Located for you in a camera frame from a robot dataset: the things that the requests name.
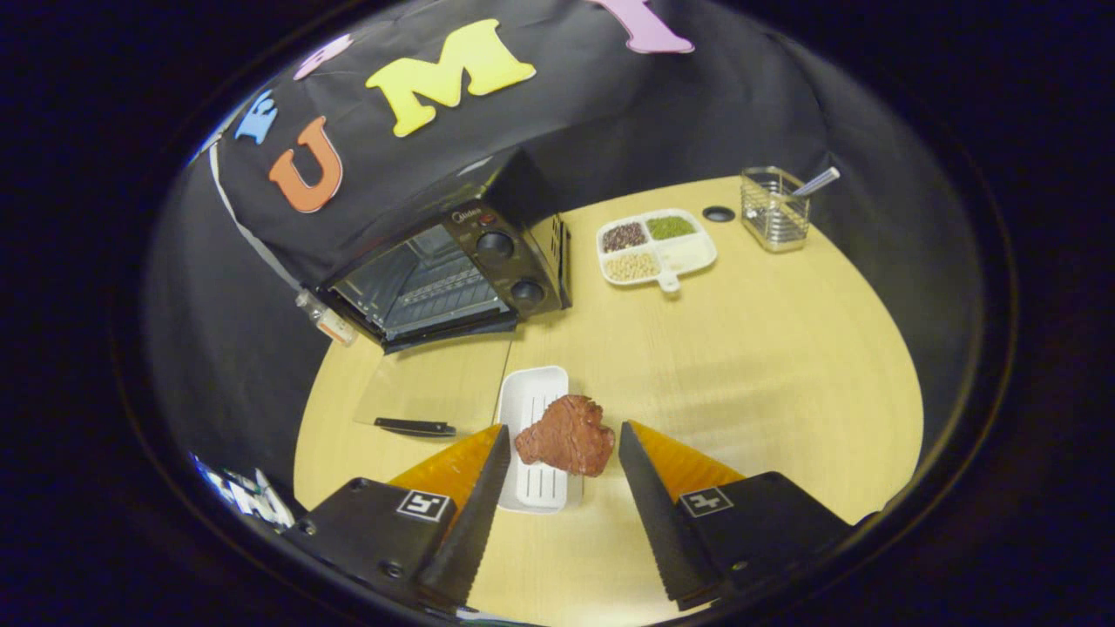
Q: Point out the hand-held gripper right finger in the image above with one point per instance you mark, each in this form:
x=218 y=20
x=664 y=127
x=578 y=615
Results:
x=658 y=522

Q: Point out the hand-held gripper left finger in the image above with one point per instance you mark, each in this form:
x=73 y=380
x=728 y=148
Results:
x=475 y=522

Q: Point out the brown meat piece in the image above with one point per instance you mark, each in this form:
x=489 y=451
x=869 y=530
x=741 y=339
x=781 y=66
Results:
x=566 y=435

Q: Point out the black toaster oven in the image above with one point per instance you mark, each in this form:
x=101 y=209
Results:
x=505 y=252

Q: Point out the white ribbed tray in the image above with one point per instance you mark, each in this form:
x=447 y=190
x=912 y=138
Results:
x=527 y=401

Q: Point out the small clear bottle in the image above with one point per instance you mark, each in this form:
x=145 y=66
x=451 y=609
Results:
x=327 y=320

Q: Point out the white divided grain dish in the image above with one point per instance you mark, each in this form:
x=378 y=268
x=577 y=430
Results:
x=688 y=254

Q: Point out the black round desk grommet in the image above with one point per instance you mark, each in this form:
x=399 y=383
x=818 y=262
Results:
x=719 y=213

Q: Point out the metal spoon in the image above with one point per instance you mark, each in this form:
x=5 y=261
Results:
x=819 y=181

